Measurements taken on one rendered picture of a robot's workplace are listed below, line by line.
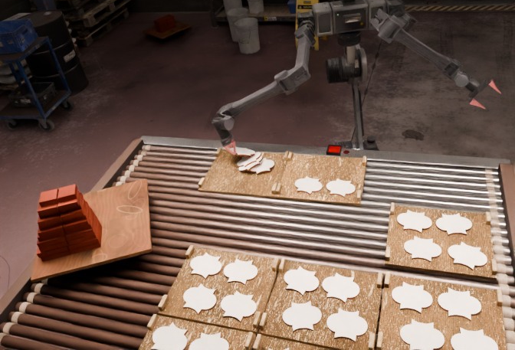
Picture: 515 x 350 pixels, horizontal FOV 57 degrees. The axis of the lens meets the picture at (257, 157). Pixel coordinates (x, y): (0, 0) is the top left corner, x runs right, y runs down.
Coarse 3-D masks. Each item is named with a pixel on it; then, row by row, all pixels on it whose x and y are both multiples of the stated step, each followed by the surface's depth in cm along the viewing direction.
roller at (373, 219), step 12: (216, 204) 237; (228, 204) 235; (240, 204) 233; (252, 204) 231; (264, 204) 230; (312, 216) 222; (324, 216) 220; (336, 216) 218; (348, 216) 217; (360, 216) 215; (372, 216) 214; (492, 228) 200
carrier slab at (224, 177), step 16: (224, 160) 261; (272, 160) 255; (208, 176) 251; (224, 176) 249; (240, 176) 248; (256, 176) 246; (272, 176) 244; (208, 192) 243; (224, 192) 240; (240, 192) 237; (256, 192) 236
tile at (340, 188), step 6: (336, 180) 234; (330, 186) 230; (336, 186) 230; (342, 186) 229; (348, 186) 229; (354, 186) 228; (330, 192) 227; (336, 192) 226; (342, 192) 226; (348, 192) 225
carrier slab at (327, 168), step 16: (304, 160) 251; (320, 160) 250; (336, 160) 248; (352, 160) 246; (288, 176) 242; (304, 176) 241; (320, 176) 239; (336, 176) 237; (352, 176) 236; (288, 192) 232; (304, 192) 231; (320, 192) 229
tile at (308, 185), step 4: (300, 180) 237; (304, 180) 237; (308, 180) 236; (312, 180) 236; (316, 180) 236; (296, 184) 235; (300, 184) 235; (304, 184) 234; (308, 184) 234; (312, 184) 234; (316, 184) 233; (320, 184) 233; (300, 188) 232; (304, 188) 232; (308, 188) 231; (312, 188) 231; (316, 188) 231; (320, 188) 230; (308, 192) 229
